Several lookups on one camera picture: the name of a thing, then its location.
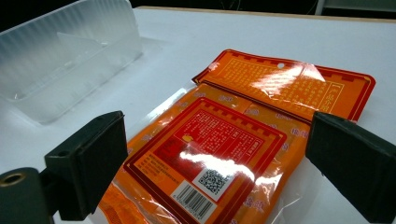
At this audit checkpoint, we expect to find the orange snack packet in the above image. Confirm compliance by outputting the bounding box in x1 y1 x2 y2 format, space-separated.
97 49 376 224

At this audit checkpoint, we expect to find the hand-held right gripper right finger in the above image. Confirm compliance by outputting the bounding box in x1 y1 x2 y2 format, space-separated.
304 111 396 224

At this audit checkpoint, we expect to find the clear plastic container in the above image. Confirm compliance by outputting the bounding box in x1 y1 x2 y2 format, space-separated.
0 0 145 125

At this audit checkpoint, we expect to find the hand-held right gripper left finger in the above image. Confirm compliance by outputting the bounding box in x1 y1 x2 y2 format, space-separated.
44 110 129 222

